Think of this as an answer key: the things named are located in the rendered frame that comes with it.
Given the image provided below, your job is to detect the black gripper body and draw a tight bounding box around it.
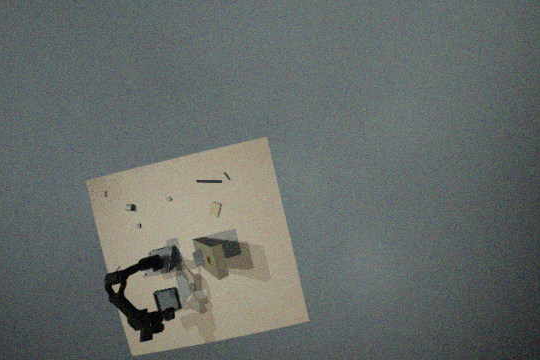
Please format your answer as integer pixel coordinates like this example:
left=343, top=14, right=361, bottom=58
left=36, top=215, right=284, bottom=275
left=152, top=307, right=175, bottom=324

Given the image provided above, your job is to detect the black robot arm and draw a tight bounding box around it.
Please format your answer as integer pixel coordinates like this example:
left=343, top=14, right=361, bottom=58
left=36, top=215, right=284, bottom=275
left=104, top=255, right=165, bottom=342

